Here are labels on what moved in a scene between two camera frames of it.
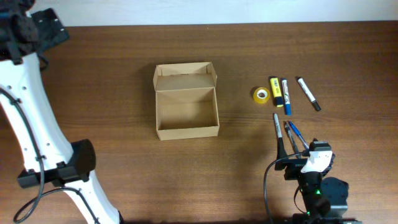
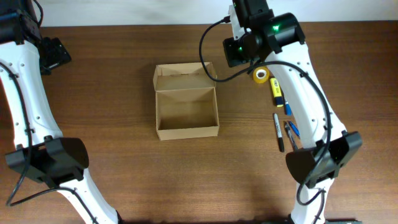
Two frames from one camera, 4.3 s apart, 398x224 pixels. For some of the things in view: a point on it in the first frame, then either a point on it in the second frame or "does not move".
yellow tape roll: x=261 y=94 -> x=261 y=74
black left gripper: x=55 y=28 -> x=58 y=53
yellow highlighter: x=277 y=93 does not move
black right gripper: x=295 y=166 -> x=234 y=58
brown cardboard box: x=185 y=101 does not move
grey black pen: x=291 y=139 does not move
